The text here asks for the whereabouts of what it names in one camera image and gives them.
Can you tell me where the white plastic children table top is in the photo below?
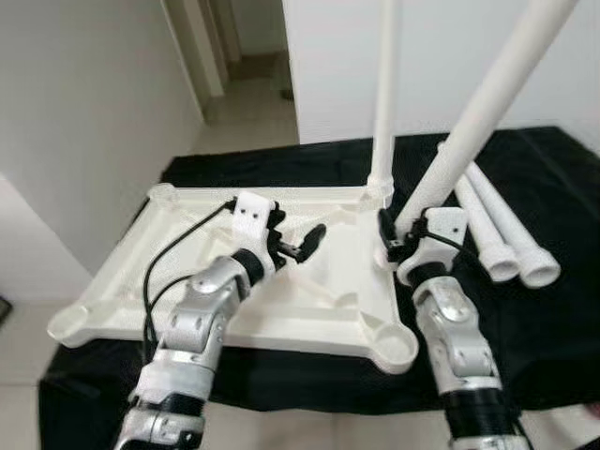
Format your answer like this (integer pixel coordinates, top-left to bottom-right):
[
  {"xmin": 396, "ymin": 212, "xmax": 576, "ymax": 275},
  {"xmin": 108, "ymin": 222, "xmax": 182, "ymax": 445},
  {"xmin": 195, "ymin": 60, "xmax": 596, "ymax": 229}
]
[{"xmin": 47, "ymin": 183, "xmax": 420, "ymax": 376}]

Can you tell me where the black table cloth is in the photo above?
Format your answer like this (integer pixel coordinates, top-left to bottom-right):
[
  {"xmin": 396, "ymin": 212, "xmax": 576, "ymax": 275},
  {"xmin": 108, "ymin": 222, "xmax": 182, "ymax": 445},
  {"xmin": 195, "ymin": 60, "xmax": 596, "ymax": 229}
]
[{"xmin": 37, "ymin": 127, "xmax": 600, "ymax": 413}]

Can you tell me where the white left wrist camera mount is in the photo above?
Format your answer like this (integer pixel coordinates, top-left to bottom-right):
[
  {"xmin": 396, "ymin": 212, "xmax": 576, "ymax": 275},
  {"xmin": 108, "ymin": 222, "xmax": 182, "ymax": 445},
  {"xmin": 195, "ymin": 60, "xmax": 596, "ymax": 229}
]
[{"xmin": 232, "ymin": 190, "xmax": 285, "ymax": 273}]

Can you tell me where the white door frame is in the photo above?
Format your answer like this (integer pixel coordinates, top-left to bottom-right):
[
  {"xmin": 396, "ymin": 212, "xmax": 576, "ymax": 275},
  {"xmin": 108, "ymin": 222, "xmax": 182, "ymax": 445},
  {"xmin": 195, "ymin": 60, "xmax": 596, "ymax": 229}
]
[{"xmin": 161, "ymin": 0, "xmax": 235, "ymax": 99}]

